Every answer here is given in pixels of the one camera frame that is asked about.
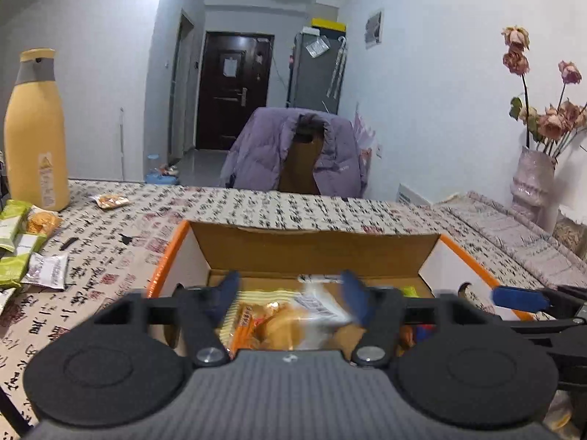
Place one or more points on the white paper sheet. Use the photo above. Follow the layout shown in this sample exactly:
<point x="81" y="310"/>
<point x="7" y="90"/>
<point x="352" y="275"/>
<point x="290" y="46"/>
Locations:
<point x="230" y="68"/>

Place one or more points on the wooden chair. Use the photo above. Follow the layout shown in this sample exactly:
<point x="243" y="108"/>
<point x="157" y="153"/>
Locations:
<point x="300" y="169"/>

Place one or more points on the dark brown door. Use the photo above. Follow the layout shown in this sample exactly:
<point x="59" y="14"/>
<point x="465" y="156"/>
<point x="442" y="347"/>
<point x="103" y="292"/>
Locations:
<point x="220" y="114"/>

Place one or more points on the tall yellow bottle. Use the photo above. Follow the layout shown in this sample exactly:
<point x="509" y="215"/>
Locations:
<point x="36" y="137"/>

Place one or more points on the white green snack packet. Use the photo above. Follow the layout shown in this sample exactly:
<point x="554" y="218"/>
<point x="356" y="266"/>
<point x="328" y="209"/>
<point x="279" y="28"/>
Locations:
<point x="30" y="243"/>

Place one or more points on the green snack bar packet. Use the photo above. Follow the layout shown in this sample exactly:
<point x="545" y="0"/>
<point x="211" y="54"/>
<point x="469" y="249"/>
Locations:
<point x="11" y="224"/>
<point x="11" y="270"/>

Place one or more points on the pink printed bag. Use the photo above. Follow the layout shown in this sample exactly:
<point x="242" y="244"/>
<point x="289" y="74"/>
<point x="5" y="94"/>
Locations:
<point x="367" y="135"/>

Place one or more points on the pink textured vase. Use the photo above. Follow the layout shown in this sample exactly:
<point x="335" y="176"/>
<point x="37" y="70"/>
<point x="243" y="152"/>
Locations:
<point x="532" y="178"/>

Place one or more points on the grey refrigerator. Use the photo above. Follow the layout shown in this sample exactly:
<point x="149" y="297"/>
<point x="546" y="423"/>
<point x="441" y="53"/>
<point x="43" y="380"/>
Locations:
<point x="312" y="82"/>

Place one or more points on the small orange snack packet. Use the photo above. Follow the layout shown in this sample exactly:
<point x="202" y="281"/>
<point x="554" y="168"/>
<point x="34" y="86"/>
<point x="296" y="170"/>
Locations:
<point x="110" y="201"/>

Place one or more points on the purple padded jacket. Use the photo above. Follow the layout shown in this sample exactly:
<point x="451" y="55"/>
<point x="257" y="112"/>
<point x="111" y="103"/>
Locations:
<point x="257" y="146"/>

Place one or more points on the clear plastic bag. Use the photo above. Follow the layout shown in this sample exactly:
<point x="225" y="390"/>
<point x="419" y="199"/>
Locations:
<point x="317" y="47"/>

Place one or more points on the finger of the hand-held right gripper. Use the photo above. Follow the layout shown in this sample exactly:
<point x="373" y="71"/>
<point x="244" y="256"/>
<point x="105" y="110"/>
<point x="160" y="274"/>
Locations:
<point x="571" y="353"/>
<point x="520" y="298"/>

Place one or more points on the beige lace covered jar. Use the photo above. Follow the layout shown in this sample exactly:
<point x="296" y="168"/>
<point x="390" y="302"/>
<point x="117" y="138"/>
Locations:
<point x="571" y="236"/>

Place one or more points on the folded umbrella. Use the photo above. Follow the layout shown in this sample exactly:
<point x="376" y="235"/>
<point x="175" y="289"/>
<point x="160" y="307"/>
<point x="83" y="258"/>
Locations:
<point x="338" y="68"/>

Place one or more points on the wall poster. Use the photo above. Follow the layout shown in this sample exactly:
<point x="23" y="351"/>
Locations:
<point x="373" y="30"/>

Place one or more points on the yellow box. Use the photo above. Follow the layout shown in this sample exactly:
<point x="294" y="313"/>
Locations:
<point x="330" y="24"/>

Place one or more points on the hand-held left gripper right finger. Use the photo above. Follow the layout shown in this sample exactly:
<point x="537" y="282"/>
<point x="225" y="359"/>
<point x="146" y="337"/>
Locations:
<point x="355" y="295"/>

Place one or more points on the bunch of dried pink roses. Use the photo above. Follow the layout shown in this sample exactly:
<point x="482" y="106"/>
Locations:
<point x="555" y="121"/>

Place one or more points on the orange cardboard box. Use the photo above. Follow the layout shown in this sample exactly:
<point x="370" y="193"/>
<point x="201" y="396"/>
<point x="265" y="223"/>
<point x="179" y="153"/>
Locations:
<point x="312" y="252"/>

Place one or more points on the clear bread packet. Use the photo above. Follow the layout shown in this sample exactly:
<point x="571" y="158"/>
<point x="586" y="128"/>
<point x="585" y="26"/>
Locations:
<point x="284" y="325"/>

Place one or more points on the pile of assorted snack packets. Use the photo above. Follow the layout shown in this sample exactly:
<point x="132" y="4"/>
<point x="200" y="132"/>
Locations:
<point x="243" y="330"/>

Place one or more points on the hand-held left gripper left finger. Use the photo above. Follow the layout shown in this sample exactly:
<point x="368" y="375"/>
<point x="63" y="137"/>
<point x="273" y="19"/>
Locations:
<point x="230" y="288"/>

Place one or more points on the small black clip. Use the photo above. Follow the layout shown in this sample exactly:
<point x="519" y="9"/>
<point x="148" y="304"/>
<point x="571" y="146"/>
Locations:
<point x="124" y="238"/>

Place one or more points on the small pale floor bin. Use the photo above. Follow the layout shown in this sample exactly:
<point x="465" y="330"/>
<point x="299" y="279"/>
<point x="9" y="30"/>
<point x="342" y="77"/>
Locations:
<point x="152" y="167"/>

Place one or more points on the orange cracker packet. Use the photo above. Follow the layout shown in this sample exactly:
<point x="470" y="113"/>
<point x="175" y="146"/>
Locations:
<point x="41" y="222"/>

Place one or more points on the glass side door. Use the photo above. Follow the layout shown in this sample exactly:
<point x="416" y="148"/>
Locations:
<point x="181" y="101"/>

